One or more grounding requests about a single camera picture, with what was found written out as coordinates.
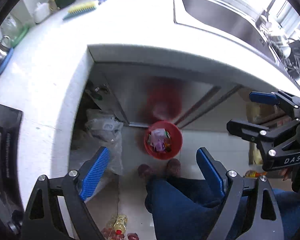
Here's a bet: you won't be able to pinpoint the green carafe coaster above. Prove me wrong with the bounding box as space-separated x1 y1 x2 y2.
11 25 29 48

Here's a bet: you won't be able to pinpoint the orange plastic cup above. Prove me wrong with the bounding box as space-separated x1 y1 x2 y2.
164 138 172 148

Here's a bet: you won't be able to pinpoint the stainless steel sink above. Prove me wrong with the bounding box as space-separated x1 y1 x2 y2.
173 0 282 67

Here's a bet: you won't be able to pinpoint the small steel teapot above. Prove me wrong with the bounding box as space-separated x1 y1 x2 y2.
0 35 12 67

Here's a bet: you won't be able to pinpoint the clear plastic bag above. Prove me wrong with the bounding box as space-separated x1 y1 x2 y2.
85 109 123 176

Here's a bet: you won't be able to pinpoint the glass carafe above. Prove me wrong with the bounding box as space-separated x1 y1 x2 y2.
0 14 23 47

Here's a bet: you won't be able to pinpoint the toothbrush blister package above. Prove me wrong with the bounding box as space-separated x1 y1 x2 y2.
147 128 166 146

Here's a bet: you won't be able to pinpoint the red plastic basin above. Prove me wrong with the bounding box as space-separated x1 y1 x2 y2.
143 121 183 160

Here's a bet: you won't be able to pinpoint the person's right hand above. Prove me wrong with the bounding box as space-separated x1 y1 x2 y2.
279 167 293 181

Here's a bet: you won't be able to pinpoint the purple label plastic bottle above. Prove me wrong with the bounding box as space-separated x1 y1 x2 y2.
153 140 165 152

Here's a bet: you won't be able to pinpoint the small white lidded pot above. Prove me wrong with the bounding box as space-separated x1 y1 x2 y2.
33 2 50 24

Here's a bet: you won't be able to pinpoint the yellow scrub brush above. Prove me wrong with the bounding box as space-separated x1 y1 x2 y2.
63 2 96 21

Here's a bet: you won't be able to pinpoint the person's blue trouser legs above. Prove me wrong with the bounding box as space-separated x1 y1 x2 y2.
137 158 300 240

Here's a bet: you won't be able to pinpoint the blue coaster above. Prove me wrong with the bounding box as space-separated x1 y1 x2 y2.
0 48 14 75

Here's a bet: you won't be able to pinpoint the floor oil bottle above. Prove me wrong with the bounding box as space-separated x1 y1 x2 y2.
103 214 128 239

